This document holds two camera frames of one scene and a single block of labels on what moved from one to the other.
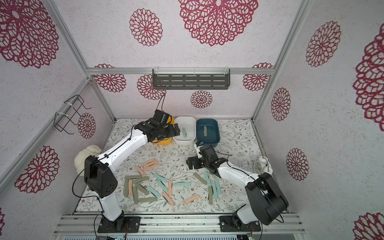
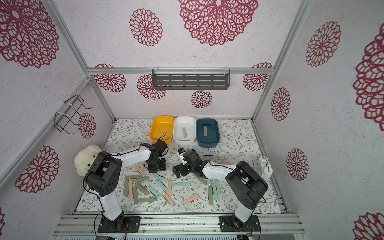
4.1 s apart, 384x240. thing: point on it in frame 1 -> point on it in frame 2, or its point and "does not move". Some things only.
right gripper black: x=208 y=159 -> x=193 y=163
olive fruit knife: x=200 y=178 does not move
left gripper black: x=172 y=133 -> x=163 y=166
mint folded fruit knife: x=155 y=193 does not move
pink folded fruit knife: x=130 y=186 does not move
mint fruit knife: x=184 y=132 does not move
